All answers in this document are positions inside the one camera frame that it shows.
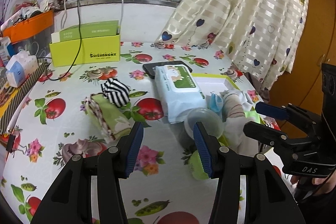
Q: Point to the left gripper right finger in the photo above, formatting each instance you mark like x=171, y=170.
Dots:
x=217, y=160

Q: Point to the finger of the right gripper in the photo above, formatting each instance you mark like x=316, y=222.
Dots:
x=265, y=109
x=275, y=138

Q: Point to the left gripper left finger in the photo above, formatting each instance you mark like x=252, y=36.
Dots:
x=119, y=160

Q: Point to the lime green cloth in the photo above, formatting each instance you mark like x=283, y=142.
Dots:
x=252, y=116

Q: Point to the white grey sock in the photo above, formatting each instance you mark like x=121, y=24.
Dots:
x=239, y=96

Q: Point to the green towel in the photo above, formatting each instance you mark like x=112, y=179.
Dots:
x=106, y=117

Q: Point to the beige striped sock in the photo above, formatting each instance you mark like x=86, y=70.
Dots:
x=232, y=106

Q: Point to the blue face mask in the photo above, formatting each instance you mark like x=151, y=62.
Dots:
x=216, y=103

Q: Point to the black white striped sock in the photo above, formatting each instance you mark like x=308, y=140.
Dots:
x=116, y=92

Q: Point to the person's right hand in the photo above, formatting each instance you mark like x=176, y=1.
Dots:
x=319, y=186

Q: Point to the lime green round lid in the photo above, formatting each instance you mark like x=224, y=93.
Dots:
x=196, y=168

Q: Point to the clear plastic round container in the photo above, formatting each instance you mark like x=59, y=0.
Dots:
x=211, y=122

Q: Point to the floral tablecloth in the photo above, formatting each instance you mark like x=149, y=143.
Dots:
x=56, y=180

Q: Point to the shallow lime box lid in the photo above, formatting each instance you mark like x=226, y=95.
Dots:
x=210, y=83

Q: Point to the wet wipes pack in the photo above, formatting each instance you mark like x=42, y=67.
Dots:
x=178, y=92

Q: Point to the black binder clip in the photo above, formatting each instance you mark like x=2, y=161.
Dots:
x=14, y=144

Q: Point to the heart pattern curtain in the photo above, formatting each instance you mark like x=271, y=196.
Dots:
x=260, y=36

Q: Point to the lime green open box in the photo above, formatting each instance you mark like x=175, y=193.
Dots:
x=86, y=51

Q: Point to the striped tray box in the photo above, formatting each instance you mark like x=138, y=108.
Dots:
x=11, y=97

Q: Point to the green inner carton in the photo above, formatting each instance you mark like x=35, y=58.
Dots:
x=87, y=30

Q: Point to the white blue tissue pack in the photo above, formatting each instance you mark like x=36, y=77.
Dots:
x=20, y=67

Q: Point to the orange storage box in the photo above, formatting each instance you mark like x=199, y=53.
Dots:
x=29, y=27

